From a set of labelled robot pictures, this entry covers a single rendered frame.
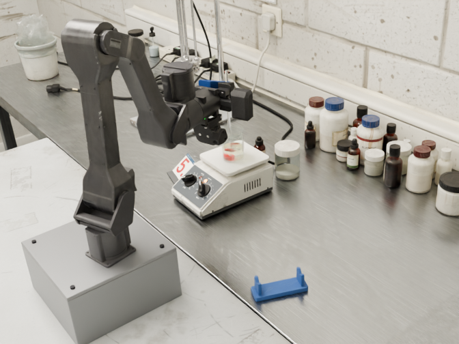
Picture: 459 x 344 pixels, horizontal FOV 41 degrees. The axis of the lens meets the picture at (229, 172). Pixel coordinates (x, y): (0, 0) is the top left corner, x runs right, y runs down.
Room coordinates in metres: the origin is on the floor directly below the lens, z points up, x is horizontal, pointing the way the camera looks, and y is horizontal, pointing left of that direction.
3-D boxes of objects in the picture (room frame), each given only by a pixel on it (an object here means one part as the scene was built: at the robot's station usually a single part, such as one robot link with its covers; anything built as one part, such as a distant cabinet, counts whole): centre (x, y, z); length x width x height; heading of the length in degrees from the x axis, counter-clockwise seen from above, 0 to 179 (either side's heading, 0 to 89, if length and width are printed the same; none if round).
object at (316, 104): (1.48, -0.24, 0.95); 0.06 x 0.06 x 0.11
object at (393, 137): (1.34, -0.40, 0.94); 0.04 x 0.04 x 0.09
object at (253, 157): (1.24, -0.01, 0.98); 0.12 x 0.12 x 0.01; 33
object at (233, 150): (1.22, -0.01, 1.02); 0.06 x 0.05 x 0.08; 101
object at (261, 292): (0.87, -0.08, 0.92); 0.10 x 0.03 x 0.04; 102
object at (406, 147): (1.27, -0.40, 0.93); 0.06 x 0.06 x 0.07
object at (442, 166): (1.20, -0.48, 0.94); 0.03 x 0.03 x 0.09
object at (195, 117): (1.07, 0.09, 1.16); 0.07 x 0.06 x 0.09; 147
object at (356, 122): (1.41, -0.34, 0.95); 0.04 x 0.04 x 0.11
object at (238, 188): (1.22, 0.01, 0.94); 0.22 x 0.13 x 0.08; 123
